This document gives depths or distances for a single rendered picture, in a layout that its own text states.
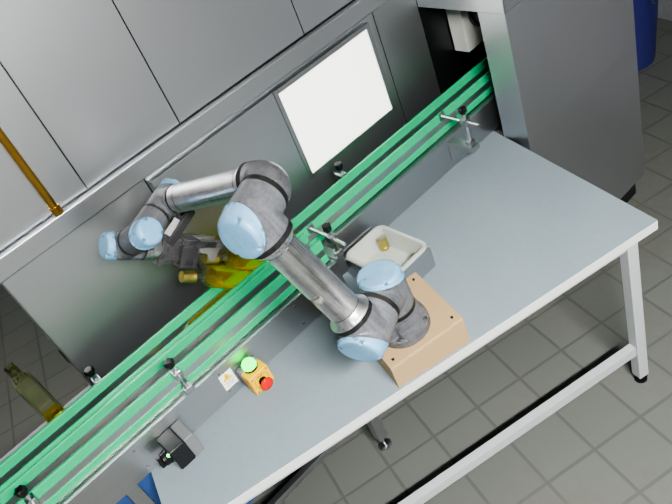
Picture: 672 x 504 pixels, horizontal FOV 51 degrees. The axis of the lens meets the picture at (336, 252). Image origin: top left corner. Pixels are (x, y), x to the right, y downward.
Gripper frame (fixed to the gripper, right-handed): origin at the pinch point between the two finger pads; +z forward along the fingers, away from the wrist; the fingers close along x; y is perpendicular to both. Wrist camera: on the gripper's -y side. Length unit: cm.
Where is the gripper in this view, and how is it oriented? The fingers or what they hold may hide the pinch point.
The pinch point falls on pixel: (220, 240)
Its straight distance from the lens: 207.6
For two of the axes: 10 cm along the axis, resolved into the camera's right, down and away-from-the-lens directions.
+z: 7.4, 0.0, 6.8
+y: -2.1, 9.5, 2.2
